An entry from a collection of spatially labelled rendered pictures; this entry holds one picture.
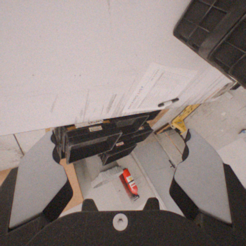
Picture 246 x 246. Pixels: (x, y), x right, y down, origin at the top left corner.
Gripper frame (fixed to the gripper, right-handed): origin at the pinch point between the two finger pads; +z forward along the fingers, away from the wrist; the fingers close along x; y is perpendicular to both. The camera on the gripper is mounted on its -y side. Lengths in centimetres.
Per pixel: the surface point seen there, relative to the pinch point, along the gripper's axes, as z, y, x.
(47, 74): 14.2, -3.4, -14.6
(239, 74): 12.5, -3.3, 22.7
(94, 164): 122, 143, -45
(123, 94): 28.2, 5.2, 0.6
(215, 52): 15.1, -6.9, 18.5
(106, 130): 64, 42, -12
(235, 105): 249, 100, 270
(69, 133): 53, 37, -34
